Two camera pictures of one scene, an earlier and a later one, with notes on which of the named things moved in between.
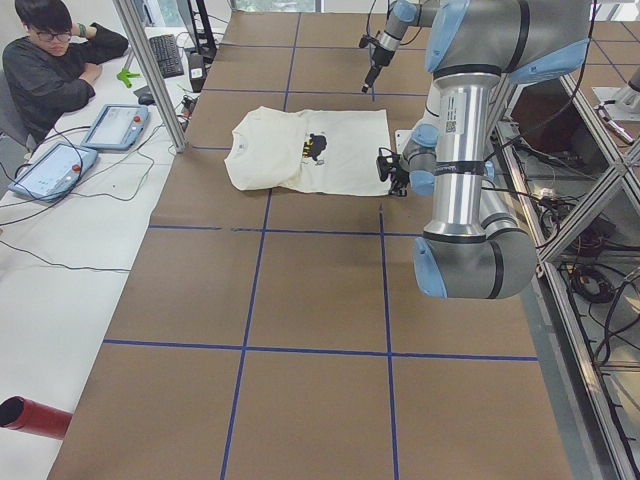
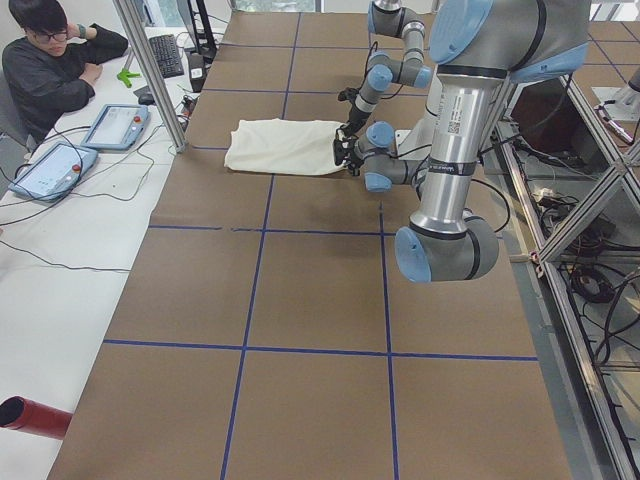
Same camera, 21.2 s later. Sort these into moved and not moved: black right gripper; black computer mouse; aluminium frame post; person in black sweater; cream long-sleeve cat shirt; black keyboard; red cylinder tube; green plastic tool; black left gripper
Moved: black right gripper; black left gripper; cream long-sleeve cat shirt
Not moved: aluminium frame post; person in black sweater; black keyboard; red cylinder tube; green plastic tool; black computer mouse
